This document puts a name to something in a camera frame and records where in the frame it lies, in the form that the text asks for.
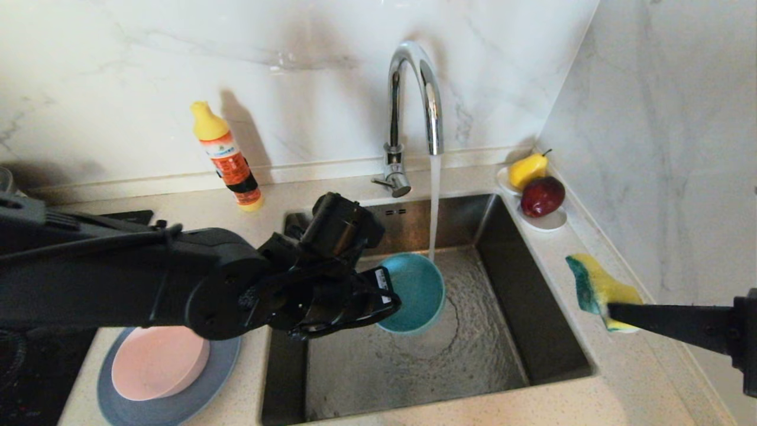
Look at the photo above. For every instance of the yellow pear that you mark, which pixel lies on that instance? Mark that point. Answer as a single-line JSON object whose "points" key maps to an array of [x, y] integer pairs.
{"points": [[525, 170]]}

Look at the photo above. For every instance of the dark red apple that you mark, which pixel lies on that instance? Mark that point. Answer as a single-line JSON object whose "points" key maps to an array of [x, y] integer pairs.
{"points": [[541, 197]]}

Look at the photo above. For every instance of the yellow orange detergent bottle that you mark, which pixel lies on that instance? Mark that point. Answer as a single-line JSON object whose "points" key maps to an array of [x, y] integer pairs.
{"points": [[230, 163]]}

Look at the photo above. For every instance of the black induction cooktop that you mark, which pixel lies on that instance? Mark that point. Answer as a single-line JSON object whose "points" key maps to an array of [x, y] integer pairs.
{"points": [[35, 378]]}

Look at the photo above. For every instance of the yellow green sponge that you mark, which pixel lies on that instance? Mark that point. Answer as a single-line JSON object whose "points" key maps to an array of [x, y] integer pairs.
{"points": [[603, 284]]}

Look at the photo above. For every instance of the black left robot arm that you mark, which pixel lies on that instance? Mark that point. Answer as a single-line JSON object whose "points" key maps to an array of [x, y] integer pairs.
{"points": [[118, 278]]}

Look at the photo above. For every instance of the chrome gooseneck faucet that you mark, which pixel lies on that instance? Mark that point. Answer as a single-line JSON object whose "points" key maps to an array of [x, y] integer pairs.
{"points": [[395, 106]]}

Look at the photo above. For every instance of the blue-grey plate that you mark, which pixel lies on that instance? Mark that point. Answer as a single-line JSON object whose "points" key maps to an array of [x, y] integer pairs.
{"points": [[225, 361]]}

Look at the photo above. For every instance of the pink bowl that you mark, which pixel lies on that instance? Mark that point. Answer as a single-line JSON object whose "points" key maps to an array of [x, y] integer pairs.
{"points": [[159, 361]]}

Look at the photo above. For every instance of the small white dish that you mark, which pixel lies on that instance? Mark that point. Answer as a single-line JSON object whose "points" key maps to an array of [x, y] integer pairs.
{"points": [[551, 222], [502, 181]]}

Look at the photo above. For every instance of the teal bowl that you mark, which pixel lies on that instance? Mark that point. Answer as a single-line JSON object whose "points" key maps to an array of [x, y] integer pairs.
{"points": [[417, 293]]}

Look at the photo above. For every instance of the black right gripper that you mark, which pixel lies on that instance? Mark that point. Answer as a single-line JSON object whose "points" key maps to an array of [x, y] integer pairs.
{"points": [[748, 343]]}

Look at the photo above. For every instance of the stainless steel sink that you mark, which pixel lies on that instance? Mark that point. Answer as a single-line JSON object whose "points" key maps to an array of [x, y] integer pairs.
{"points": [[473, 355]]}

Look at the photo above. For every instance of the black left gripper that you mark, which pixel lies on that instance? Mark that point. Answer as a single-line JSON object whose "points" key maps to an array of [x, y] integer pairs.
{"points": [[319, 296]]}

